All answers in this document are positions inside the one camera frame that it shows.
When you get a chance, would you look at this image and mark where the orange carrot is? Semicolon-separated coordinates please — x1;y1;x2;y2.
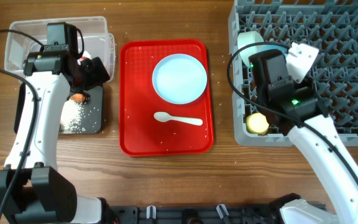
70;93;86;103

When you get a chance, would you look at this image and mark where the clear plastic bin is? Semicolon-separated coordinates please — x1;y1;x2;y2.
4;16;116;79

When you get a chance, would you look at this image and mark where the white napkin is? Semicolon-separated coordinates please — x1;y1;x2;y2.
82;50;91;58

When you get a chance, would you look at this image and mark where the white plastic spoon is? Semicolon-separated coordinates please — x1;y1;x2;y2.
154;111;203;126

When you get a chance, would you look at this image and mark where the black waste tray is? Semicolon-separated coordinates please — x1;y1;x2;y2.
13;82;104;135

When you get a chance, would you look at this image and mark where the red plastic tray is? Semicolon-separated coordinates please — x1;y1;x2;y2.
119;39;214;157

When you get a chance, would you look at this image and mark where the white rice pile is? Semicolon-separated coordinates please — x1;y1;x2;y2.
60;100;102;134

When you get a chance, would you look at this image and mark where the light blue plate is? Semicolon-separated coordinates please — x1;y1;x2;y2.
152;54;208;105

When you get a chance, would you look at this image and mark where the yellow plastic cup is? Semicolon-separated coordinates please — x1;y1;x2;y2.
246;113;270;135

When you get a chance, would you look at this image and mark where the grey dishwasher rack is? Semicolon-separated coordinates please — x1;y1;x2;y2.
228;0;358;147

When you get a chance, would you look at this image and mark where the green bowl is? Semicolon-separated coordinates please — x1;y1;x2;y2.
237;31;264;67

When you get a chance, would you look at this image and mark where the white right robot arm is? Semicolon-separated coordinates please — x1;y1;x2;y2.
249;44;358;223

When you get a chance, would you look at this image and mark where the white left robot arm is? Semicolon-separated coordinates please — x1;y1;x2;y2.
0;22;119;223

